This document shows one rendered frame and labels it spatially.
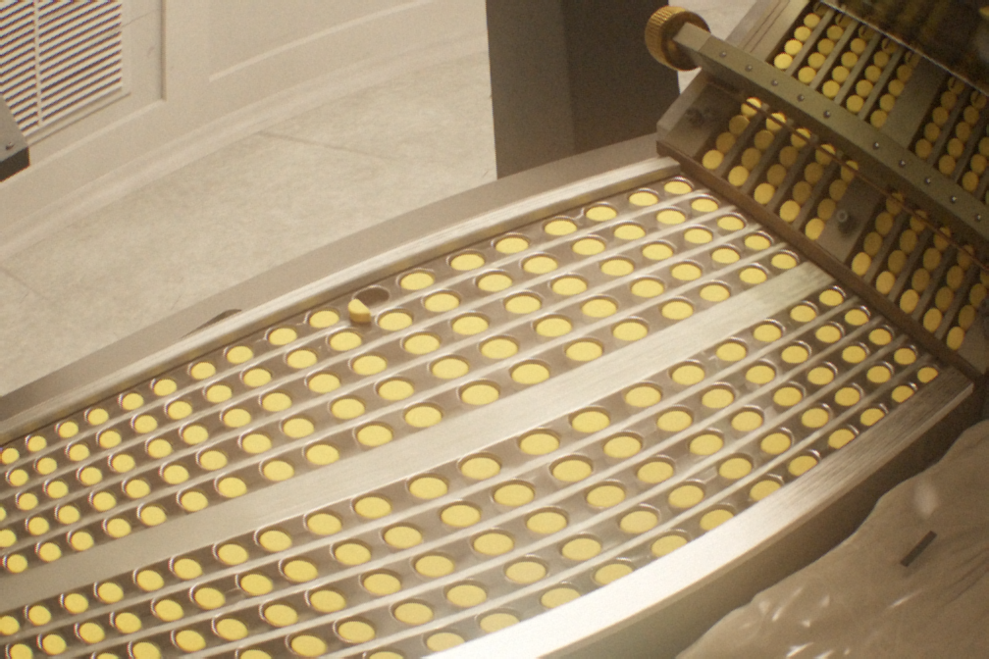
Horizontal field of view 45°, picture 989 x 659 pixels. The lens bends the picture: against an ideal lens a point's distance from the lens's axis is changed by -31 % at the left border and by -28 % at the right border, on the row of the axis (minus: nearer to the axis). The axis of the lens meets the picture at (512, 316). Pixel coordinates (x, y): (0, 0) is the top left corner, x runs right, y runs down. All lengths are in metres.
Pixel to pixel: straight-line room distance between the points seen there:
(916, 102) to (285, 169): 2.34
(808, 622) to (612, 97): 0.92
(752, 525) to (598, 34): 0.82
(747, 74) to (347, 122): 2.43
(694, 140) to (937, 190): 0.16
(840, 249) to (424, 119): 2.42
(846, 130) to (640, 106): 0.73
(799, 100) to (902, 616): 0.28
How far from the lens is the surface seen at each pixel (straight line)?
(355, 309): 0.54
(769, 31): 0.65
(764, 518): 0.44
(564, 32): 1.20
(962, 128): 0.57
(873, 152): 0.54
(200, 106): 3.02
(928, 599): 0.37
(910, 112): 0.58
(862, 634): 0.36
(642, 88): 1.27
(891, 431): 0.47
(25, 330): 2.58
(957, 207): 0.51
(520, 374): 0.51
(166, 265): 2.62
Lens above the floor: 1.24
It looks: 32 degrees down
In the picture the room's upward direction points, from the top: 4 degrees counter-clockwise
